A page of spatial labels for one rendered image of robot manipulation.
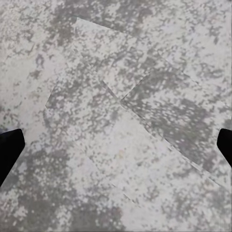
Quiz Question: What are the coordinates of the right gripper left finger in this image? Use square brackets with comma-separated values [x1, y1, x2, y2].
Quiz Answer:
[0, 129, 25, 186]

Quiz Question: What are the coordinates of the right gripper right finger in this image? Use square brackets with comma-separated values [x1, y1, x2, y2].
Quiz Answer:
[217, 128, 232, 167]

